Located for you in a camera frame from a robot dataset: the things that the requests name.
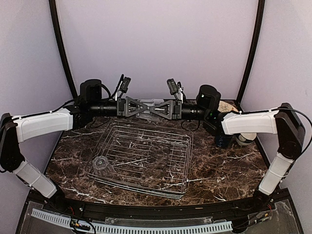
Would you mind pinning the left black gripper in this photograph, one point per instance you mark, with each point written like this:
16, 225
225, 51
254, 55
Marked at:
121, 102

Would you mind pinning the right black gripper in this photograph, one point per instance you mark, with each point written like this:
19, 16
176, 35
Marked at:
173, 111

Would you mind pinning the clear glass cup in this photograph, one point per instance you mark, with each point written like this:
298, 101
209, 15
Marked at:
102, 167
147, 115

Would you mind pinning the large beige plate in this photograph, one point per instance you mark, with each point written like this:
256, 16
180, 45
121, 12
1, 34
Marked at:
226, 107

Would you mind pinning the dark blue ceramic mug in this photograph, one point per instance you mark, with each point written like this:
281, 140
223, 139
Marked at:
223, 141

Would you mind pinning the white green patterned bowl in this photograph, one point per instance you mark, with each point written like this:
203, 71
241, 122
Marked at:
243, 143

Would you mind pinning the teal and white bowl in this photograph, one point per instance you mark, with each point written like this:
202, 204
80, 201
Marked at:
246, 136

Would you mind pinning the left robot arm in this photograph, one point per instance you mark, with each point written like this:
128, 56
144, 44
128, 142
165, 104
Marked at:
95, 100

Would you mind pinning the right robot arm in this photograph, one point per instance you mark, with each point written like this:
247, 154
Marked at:
282, 121

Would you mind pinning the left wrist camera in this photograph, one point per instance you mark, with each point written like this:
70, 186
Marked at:
122, 87

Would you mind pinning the wire dish rack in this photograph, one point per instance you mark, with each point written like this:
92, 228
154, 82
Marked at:
147, 159

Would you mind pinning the black front rail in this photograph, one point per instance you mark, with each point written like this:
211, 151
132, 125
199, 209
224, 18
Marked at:
237, 211

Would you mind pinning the left black frame post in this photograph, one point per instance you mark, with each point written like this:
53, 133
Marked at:
61, 47

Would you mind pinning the black frame post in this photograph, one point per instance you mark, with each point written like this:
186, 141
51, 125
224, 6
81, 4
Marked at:
61, 47
252, 50

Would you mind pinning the white slotted cable duct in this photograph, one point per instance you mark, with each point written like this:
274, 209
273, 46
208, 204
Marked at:
133, 226

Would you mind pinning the right black frame post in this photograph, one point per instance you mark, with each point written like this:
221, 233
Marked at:
252, 50

